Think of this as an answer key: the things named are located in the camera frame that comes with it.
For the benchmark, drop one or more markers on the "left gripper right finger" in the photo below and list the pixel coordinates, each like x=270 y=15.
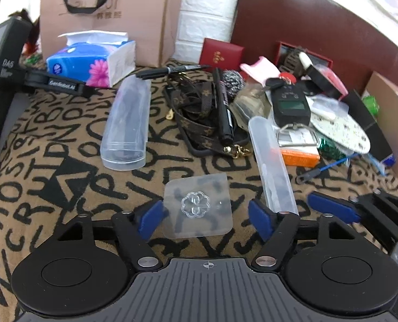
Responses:
x=278 y=232

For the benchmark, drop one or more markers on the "black electrical tape roll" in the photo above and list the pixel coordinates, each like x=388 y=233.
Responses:
x=317 y=74

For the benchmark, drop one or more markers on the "blue medicine box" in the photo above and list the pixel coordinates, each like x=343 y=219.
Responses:
x=389 y=161

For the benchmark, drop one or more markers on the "orange white box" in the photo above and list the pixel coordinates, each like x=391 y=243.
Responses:
x=299 y=147

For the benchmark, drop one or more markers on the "pink plastic item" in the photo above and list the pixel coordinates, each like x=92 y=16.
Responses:
x=261 y=70

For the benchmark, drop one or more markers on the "black product box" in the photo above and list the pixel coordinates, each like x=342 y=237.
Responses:
x=380 y=148

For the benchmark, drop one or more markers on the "red open gift box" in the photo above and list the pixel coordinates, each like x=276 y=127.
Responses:
x=294 y=59

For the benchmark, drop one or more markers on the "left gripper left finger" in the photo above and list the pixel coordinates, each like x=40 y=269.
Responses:
x=133 y=230

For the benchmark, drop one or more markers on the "dark red headboard panel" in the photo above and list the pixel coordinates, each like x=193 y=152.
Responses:
x=324 y=27

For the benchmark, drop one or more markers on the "brown cardboard storage box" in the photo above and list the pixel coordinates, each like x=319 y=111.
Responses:
x=386 y=94

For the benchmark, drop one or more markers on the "black marker with barcode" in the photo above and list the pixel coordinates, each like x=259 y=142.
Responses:
x=225 y=125

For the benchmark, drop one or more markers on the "steel wool scrubber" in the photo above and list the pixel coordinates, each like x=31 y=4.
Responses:
x=233 y=82

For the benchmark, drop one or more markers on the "black marker pen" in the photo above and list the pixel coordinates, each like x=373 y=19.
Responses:
x=166 y=71

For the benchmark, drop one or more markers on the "brown paper shopping bag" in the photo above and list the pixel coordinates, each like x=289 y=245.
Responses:
x=152 y=24

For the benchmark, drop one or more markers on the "floral white insole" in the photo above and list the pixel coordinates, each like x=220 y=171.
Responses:
x=345 y=131

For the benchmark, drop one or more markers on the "clear adhesive hook pad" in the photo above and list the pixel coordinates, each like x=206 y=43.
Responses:
x=197 y=207

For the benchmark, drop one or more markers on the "clear plastic case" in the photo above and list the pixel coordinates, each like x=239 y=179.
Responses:
x=123 y=146

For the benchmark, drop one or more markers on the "letter pattern table cloth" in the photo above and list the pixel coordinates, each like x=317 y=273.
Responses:
x=58 y=254

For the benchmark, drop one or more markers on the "frosted plastic tube case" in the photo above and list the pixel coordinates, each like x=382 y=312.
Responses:
x=278 y=193

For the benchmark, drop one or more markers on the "small red jewelry box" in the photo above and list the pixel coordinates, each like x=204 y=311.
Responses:
x=223 y=55

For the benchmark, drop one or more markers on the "blue tissue pack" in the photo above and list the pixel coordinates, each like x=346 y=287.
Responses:
x=98 y=58

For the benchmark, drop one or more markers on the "green plastic toy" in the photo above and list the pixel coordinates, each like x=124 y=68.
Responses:
x=371 y=104

